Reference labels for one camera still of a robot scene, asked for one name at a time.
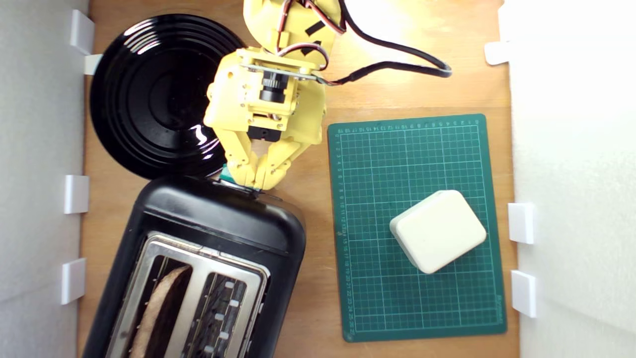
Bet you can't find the black cable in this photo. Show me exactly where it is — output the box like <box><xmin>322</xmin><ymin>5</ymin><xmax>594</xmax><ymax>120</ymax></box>
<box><xmin>318</xmin><ymin>0</ymin><xmax>453</xmax><ymax>86</ymax></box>

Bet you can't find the small black gripper camera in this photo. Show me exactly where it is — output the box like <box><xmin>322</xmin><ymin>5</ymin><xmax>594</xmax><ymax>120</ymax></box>
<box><xmin>240</xmin><ymin>62</ymin><xmax>324</xmax><ymax>105</ymax></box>

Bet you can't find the brown bread slice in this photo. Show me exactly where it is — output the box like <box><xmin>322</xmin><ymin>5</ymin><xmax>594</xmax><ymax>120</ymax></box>
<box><xmin>130</xmin><ymin>266</ymin><xmax>193</xmax><ymax>358</ymax></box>

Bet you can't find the green cutting mat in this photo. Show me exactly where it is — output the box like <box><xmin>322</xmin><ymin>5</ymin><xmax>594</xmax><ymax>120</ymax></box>
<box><xmin>327</xmin><ymin>113</ymin><xmax>508</xmax><ymax>344</ymax></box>

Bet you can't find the black ridged plate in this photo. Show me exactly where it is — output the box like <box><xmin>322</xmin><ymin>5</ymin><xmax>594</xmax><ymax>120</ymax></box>
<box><xmin>89</xmin><ymin>13</ymin><xmax>247</xmax><ymax>180</ymax></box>

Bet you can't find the black two-slot toaster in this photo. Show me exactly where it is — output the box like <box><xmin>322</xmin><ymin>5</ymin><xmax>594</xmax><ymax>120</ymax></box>
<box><xmin>82</xmin><ymin>174</ymin><xmax>307</xmax><ymax>358</ymax></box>

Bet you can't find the white rounded block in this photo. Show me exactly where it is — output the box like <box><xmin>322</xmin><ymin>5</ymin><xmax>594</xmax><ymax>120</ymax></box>
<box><xmin>389</xmin><ymin>189</ymin><xmax>487</xmax><ymax>275</ymax></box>

